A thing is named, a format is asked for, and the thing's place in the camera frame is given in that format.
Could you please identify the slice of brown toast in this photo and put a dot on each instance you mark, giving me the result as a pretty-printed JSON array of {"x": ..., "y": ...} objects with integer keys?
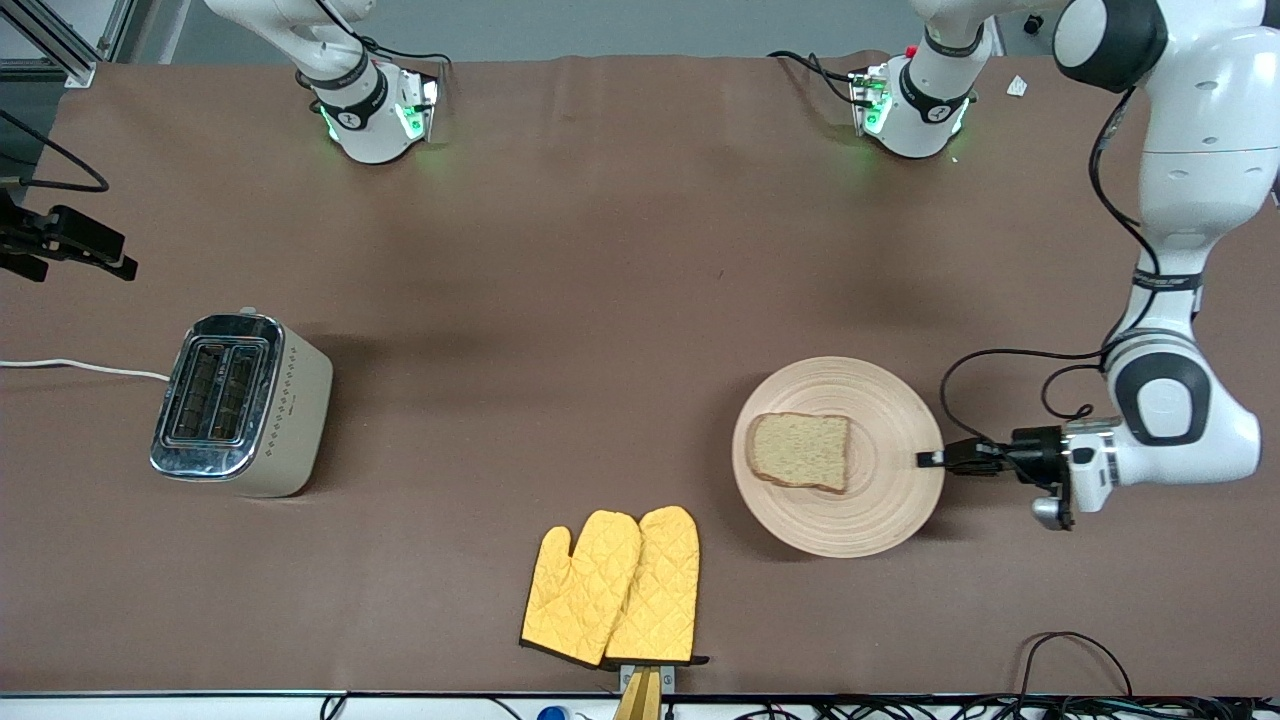
[{"x": 798, "y": 452}]

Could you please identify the aluminium frame post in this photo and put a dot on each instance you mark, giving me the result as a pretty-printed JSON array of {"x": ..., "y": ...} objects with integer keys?
[{"x": 60, "y": 40}]

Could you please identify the green lit base connector box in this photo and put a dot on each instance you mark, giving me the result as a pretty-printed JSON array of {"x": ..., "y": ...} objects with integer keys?
[
  {"x": 415, "y": 105},
  {"x": 870, "y": 100}
]

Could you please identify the cream and chrome toaster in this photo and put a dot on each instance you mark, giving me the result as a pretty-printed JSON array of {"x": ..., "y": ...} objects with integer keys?
[{"x": 290, "y": 420}]

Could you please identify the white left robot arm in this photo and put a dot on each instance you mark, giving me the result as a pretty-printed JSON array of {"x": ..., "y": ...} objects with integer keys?
[{"x": 1200, "y": 150}]

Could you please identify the small white paper scrap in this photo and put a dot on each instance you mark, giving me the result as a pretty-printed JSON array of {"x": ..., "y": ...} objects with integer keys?
[{"x": 1017, "y": 86}]

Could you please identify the metal clamp with wooden sticks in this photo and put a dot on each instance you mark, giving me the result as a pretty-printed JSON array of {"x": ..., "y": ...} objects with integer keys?
[{"x": 641, "y": 690}]

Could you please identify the yellow quilted oven mitt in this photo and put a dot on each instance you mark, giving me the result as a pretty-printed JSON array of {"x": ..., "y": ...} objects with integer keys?
[
  {"x": 660, "y": 590},
  {"x": 575, "y": 600}
]

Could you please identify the brown table mat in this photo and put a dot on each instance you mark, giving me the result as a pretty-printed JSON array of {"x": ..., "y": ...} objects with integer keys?
[{"x": 600, "y": 230}]

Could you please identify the round light wooden plate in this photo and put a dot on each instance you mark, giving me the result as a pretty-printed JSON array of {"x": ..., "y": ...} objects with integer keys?
[{"x": 890, "y": 510}]

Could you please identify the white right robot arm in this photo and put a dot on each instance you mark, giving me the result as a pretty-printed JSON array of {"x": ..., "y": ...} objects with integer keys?
[{"x": 360, "y": 110}]

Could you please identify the black caster wheel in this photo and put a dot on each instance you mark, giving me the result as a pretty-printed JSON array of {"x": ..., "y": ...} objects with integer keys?
[{"x": 1033, "y": 22}]

